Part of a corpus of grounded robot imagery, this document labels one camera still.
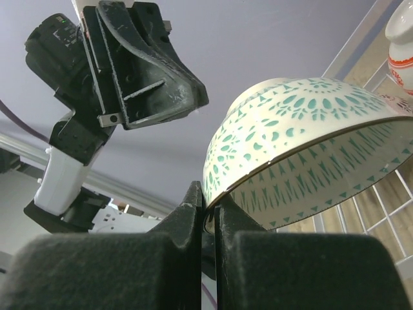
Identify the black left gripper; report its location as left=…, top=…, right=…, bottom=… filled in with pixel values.
left=25, top=0, right=209, bottom=130

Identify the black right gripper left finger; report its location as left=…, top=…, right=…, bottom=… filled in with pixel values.
left=1, top=181, right=203, bottom=309

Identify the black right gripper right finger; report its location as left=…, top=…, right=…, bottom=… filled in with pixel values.
left=214, top=196, right=411, bottom=309

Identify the green patterned bowl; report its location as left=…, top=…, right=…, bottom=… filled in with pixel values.
left=202, top=77, right=413, bottom=231

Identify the white wire dish rack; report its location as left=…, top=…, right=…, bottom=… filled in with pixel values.
left=310, top=1, right=412, bottom=277

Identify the purple patterned bowl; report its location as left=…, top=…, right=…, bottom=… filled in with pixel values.
left=379, top=94, right=412, bottom=115

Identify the orange floral bowl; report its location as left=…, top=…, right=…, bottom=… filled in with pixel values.
left=385, top=0, right=413, bottom=97

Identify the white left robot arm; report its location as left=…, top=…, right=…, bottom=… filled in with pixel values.
left=25, top=1, right=209, bottom=232

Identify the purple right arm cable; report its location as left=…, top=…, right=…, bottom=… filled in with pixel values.
left=201, top=280, right=219, bottom=310

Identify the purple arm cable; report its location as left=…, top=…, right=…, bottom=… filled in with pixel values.
left=201, top=280, right=219, bottom=310
left=0, top=99, right=49, bottom=145

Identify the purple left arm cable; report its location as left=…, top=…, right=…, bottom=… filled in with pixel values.
left=0, top=99, right=49, bottom=145

